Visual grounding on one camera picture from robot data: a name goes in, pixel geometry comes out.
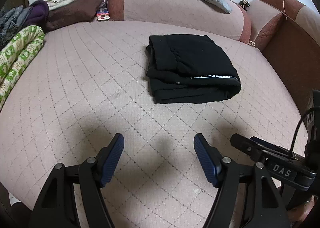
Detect purple garment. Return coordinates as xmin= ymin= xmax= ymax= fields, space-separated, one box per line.
xmin=23 ymin=0 xmax=49 ymax=28

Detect black pants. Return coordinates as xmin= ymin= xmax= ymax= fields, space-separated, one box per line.
xmin=146 ymin=34 xmax=241 ymax=104

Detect brown wooden bed frame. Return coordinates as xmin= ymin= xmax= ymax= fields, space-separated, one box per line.
xmin=262 ymin=20 xmax=319 ymax=114

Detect dark brown blanket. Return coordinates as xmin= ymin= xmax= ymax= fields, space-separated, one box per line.
xmin=43 ymin=0 xmax=103 ymax=32

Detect red blue small package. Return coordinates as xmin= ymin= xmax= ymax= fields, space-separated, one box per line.
xmin=96 ymin=7 xmax=110 ymax=21

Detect pink brown cushion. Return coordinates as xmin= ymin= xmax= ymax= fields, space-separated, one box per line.
xmin=247 ymin=0 xmax=319 ymax=51

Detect black cable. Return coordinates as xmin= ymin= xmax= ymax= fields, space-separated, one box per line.
xmin=287 ymin=106 xmax=320 ymax=161

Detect pink bolster pillow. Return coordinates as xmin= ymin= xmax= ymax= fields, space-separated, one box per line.
xmin=107 ymin=0 xmax=251 ymax=43

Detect blue denim jeans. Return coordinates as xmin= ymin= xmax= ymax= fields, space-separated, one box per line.
xmin=0 ymin=5 xmax=33 ymax=48

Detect green patterned quilt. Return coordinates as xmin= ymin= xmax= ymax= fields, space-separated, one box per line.
xmin=1 ymin=25 xmax=45 ymax=106

